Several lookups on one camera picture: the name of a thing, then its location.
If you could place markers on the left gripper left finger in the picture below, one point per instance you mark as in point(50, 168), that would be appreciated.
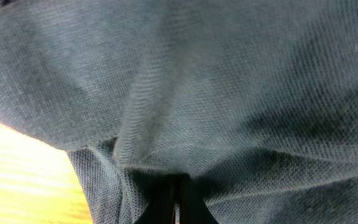
point(160, 192)

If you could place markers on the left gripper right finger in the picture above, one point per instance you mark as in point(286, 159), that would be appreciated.
point(193, 209)

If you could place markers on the blue polo shirt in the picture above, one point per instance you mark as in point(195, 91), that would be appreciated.
point(257, 101)

